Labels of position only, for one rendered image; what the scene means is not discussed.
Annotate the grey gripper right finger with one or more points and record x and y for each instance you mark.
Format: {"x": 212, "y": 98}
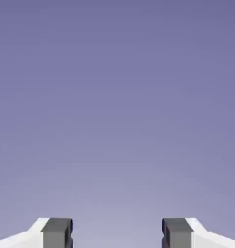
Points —
{"x": 177, "y": 232}

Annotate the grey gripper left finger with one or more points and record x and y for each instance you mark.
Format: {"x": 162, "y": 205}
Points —
{"x": 55, "y": 232}

